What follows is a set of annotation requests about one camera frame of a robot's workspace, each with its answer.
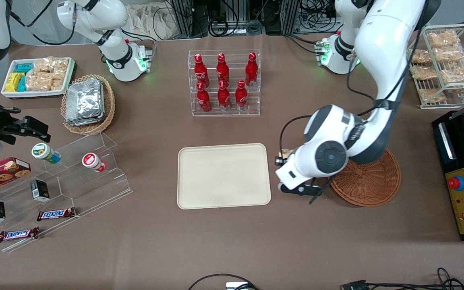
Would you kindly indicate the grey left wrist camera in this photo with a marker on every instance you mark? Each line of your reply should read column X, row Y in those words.
column 308, row 190

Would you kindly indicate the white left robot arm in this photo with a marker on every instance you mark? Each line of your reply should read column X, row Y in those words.
column 389, row 40

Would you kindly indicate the yellow snack packet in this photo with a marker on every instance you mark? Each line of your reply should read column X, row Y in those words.
column 13, row 81

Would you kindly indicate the silver foil packet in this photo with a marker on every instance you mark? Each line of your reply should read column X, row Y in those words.
column 85, row 98
column 83, row 122

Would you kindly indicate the red cola bottle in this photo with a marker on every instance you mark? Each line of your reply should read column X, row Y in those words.
column 222, row 70
column 224, row 98
column 251, row 70
column 204, row 100
column 241, row 97
column 201, row 72

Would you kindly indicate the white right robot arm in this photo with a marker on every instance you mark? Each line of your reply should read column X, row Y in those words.
column 115, row 56

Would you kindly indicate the brown round wicker basket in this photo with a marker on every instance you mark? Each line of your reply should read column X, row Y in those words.
column 373, row 185

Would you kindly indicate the brown snickers bar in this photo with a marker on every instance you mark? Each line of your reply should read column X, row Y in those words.
column 17, row 235
column 56, row 214

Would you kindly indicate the teal snack packet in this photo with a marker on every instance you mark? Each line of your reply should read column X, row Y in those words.
column 22, row 83
column 24, row 68

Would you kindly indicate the oval wicker basket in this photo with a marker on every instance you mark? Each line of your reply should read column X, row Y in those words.
column 109, row 104

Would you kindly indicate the white cloth bag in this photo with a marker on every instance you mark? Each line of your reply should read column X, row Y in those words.
column 147, row 22

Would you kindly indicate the clear bagged pastry packet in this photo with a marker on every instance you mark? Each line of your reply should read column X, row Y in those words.
column 424, row 72
column 448, row 54
column 457, row 74
column 443, row 38
column 431, row 95
column 421, row 56

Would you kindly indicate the red emergency stop button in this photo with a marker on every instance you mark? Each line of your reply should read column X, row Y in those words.
column 456, row 183

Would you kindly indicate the triangle sandwich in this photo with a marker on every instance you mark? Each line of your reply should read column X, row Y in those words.
column 287, row 153

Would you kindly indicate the red lid yogurt cup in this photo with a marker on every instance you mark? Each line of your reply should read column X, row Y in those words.
column 92, row 161

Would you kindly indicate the clear acrylic bottle rack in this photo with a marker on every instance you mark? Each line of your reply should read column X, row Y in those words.
column 256, row 104

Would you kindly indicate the white rectangular snack tray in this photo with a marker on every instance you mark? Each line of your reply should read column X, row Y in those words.
column 34, row 94

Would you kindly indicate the green lid yogurt cup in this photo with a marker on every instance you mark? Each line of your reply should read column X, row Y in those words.
column 42, row 152

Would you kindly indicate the clear acrylic step display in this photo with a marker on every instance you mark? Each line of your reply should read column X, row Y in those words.
column 95, row 189

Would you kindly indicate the beige plastic tray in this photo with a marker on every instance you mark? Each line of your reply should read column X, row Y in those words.
column 224, row 177

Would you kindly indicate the clear rice cracker packet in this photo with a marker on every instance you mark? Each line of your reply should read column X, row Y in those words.
column 43, row 65
column 61, row 68
column 38, row 81

